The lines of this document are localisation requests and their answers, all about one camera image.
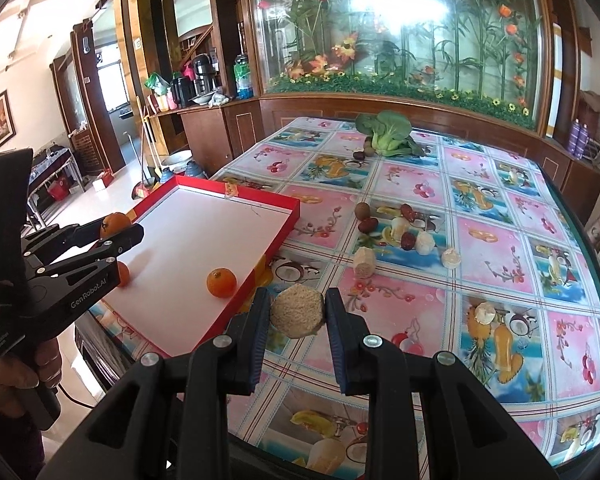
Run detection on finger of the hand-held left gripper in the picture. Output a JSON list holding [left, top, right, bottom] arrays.
[[21, 217, 106, 257], [27, 224, 146, 282]]

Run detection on metal basin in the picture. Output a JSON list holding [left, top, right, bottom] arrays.
[[161, 150, 193, 176]]

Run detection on wooden sideboard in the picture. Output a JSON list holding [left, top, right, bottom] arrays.
[[180, 94, 600, 226]]

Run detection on black thermos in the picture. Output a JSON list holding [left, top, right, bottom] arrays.
[[171, 72, 195, 108]]

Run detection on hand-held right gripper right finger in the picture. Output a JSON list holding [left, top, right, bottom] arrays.
[[326, 287, 559, 480]]

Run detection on brown bag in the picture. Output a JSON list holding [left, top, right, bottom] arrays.
[[577, 90, 600, 126]]

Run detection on person's left hand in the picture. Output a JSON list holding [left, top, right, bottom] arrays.
[[0, 335, 64, 407]]

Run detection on dark side table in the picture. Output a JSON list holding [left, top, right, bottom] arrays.
[[27, 147, 86, 226]]

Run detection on red tray with white inside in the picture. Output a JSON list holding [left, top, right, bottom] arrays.
[[87, 175, 302, 358]]

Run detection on black cable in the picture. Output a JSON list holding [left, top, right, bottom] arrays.
[[57, 387, 106, 409]]

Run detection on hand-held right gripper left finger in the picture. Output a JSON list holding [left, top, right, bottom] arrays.
[[37, 287, 272, 480]]

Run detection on fruit print tablecloth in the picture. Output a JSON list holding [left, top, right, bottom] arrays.
[[87, 116, 600, 468]]

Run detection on yellow handled broom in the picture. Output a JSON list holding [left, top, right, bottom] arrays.
[[130, 100, 157, 201]]

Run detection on green water bottle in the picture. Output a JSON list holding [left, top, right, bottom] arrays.
[[233, 54, 254, 101]]

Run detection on green broccoli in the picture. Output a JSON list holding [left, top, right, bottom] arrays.
[[355, 110, 426, 157]]

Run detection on green plastic bag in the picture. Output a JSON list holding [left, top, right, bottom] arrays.
[[145, 72, 170, 96]]

